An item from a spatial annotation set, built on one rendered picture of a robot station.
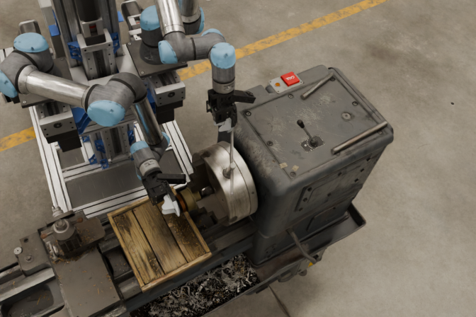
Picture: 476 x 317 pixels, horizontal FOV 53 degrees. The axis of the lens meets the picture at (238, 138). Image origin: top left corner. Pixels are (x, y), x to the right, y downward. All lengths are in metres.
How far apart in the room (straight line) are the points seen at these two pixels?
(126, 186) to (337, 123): 1.45
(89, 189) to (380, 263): 1.81
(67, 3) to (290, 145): 1.06
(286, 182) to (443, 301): 1.70
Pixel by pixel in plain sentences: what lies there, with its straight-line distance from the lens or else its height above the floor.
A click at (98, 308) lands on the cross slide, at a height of 0.97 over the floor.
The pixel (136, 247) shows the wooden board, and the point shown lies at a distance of 1.99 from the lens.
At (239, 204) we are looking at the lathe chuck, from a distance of 1.77.
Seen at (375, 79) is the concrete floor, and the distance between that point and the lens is 4.00.
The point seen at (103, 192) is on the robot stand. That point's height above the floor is 0.21.
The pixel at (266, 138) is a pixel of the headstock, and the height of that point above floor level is 1.26.
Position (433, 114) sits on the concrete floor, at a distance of 3.95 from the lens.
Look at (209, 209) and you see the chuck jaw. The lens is 1.81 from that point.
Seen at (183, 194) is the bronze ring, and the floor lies 1.12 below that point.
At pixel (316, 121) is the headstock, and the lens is 1.91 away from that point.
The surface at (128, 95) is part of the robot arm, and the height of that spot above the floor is 1.39.
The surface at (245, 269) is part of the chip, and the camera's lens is 2.30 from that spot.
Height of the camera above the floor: 2.71
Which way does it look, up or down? 54 degrees down
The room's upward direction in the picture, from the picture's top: 9 degrees clockwise
